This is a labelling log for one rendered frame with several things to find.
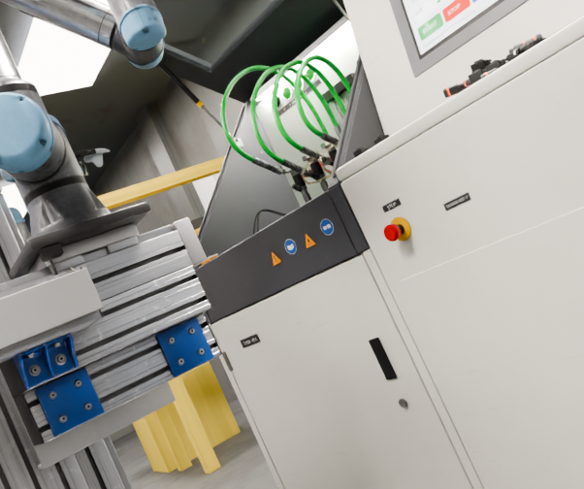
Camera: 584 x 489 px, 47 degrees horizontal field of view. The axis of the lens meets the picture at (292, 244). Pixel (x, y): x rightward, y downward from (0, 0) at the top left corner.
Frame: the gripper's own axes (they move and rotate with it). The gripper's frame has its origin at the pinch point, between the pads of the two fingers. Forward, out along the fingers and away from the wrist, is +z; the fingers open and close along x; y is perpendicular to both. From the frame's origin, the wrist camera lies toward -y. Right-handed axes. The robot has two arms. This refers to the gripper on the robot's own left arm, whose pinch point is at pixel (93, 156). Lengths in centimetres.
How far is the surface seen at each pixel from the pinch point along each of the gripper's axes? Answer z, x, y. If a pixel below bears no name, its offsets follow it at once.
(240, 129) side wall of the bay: 28.7, 39.9, 5.7
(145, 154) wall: 356, -271, -77
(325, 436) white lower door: -20, 65, 98
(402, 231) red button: -36, 108, 52
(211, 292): -15, 40, 54
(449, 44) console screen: -14, 124, 16
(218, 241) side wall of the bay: 1, 37, 40
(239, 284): -18, 53, 54
